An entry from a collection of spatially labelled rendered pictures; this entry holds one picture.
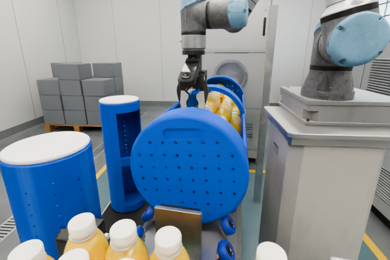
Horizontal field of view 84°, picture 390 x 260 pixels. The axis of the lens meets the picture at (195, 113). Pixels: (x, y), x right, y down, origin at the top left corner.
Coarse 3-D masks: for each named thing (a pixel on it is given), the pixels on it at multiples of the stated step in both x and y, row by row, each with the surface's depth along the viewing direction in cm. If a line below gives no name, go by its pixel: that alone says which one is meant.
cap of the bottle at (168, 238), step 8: (160, 232) 32; (168, 232) 32; (176, 232) 32; (160, 240) 31; (168, 240) 31; (176, 240) 31; (160, 248) 30; (168, 248) 30; (176, 248) 31; (168, 256) 30
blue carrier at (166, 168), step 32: (192, 96) 111; (160, 128) 48; (192, 128) 47; (224, 128) 46; (160, 160) 50; (192, 160) 49; (224, 160) 47; (160, 192) 53; (192, 192) 51; (224, 192) 49
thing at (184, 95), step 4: (180, 92) 68; (184, 92) 68; (188, 92) 69; (180, 96) 69; (184, 96) 68; (188, 96) 68; (180, 100) 69; (184, 100) 69; (180, 104) 69; (184, 104) 69
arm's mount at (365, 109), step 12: (288, 96) 81; (300, 96) 70; (360, 96) 70; (372, 96) 70; (384, 96) 69; (288, 108) 81; (300, 108) 70; (312, 108) 64; (324, 108) 64; (336, 108) 64; (348, 108) 63; (360, 108) 63; (372, 108) 63; (384, 108) 63; (300, 120) 69; (312, 120) 66; (324, 120) 65; (336, 120) 65; (348, 120) 64; (360, 120) 64; (372, 120) 64; (384, 120) 64
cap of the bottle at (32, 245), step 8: (32, 240) 31; (40, 240) 31; (16, 248) 30; (24, 248) 30; (32, 248) 30; (40, 248) 30; (8, 256) 28; (16, 256) 28; (24, 256) 28; (32, 256) 28; (40, 256) 29
